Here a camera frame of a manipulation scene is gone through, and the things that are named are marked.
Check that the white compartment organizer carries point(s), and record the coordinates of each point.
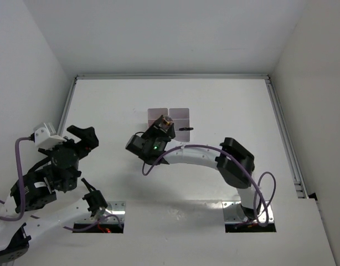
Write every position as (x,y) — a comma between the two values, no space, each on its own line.
(154,117)
(181,119)

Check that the left white compartment organizer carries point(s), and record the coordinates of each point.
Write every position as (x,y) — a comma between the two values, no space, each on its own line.
(154,117)

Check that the metal base plate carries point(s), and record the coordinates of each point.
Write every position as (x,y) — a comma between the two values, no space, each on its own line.
(117,208)
(233,214)

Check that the pink lid clip jar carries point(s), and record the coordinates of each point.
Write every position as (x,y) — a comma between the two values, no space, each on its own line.
(166,121)

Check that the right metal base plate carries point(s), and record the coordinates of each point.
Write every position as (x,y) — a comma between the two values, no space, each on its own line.
(233,214)

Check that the black handled scissors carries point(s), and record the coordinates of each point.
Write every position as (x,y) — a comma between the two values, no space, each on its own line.
(186,129)

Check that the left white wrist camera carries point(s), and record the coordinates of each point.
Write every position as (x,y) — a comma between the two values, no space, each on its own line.
(46,137)

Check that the right white compartment organizer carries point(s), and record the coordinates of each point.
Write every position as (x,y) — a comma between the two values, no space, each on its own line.
(181,119)

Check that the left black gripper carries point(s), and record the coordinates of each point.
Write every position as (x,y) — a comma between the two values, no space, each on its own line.
(90,139)

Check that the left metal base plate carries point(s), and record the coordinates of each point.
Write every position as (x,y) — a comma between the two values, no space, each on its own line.
(117,208)

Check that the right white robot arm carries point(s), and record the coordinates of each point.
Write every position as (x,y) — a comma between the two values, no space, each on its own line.
(234,162)

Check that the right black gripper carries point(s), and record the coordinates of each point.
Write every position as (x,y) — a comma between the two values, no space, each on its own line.
(156,129)

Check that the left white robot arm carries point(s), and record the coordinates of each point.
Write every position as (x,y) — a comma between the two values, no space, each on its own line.
(14,227)

